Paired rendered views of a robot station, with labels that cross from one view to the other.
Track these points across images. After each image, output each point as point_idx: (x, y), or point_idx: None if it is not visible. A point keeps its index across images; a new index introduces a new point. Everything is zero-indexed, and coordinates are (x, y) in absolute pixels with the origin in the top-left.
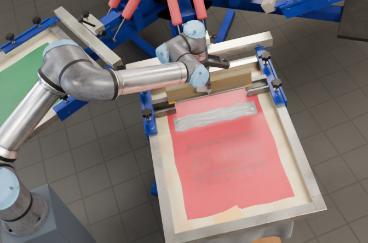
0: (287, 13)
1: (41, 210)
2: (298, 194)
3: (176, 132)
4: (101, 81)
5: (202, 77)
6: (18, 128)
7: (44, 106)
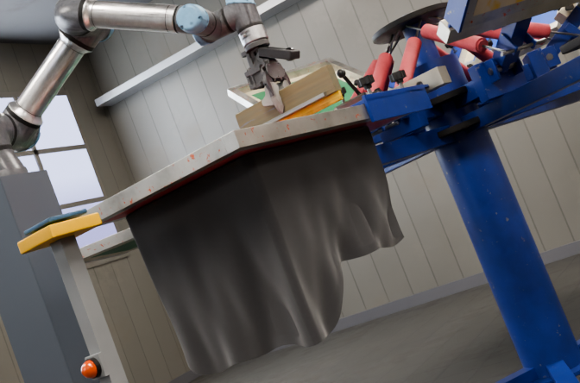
0: (453, 21)
1: (5, 165)
2: None
3: None
4: None
5: (188, 13)
6: (31, 80)
7: (53, 57)
